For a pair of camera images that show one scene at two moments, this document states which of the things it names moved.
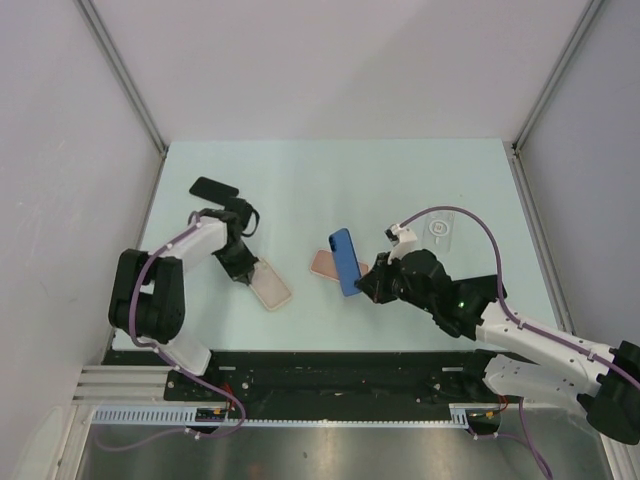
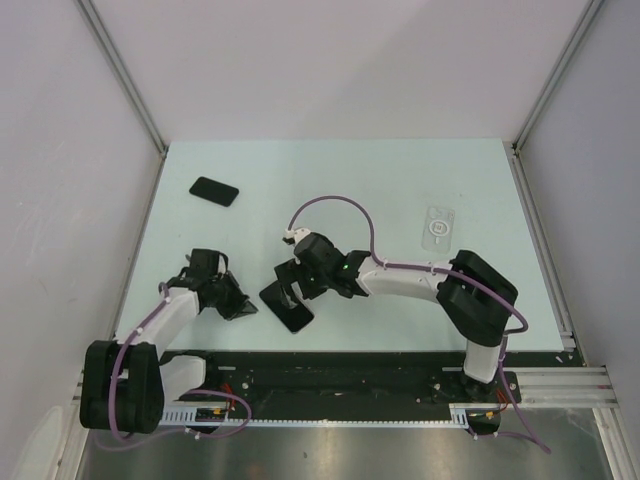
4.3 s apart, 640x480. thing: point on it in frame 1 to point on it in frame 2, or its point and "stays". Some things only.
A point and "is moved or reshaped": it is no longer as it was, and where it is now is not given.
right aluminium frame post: x=590 y=11 stays
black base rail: x=326 y=378 stays
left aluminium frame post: x=97 y=27 stays
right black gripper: x=373 y=284 to x=292 y=272
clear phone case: x=438 y=231 stays
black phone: x=212 y=190 stays
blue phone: x=346 y=260 is moved or reshaped
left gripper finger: x=246 y=276 to x=233 y=301
